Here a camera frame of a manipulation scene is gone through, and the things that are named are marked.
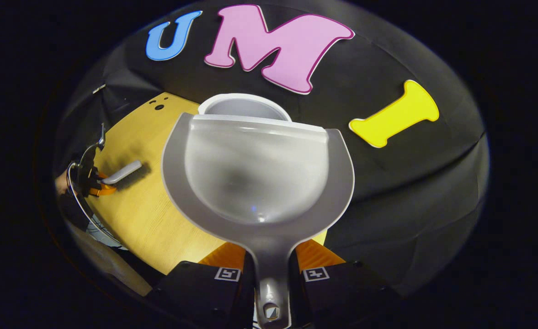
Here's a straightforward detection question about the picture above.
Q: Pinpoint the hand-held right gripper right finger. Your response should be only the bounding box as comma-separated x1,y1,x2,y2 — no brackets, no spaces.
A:
289,240,400,329

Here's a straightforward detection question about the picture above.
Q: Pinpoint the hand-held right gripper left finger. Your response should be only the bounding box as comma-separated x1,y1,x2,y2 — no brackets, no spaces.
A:
146,242,256,329

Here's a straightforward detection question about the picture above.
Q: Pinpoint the grey plastic dustpan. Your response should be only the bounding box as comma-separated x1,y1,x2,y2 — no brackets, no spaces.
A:
161,112,355,329

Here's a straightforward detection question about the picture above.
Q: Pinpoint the white ribbed garbage bin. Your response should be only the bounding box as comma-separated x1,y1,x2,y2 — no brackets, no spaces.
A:
198,93,292,122

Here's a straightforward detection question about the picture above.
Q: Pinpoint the yellow wooden desktop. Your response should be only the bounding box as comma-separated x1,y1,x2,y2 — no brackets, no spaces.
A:
86,91,329,275

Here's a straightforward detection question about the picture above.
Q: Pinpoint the thin grey cable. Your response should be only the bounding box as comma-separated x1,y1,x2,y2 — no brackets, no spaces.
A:
67,161,123,249

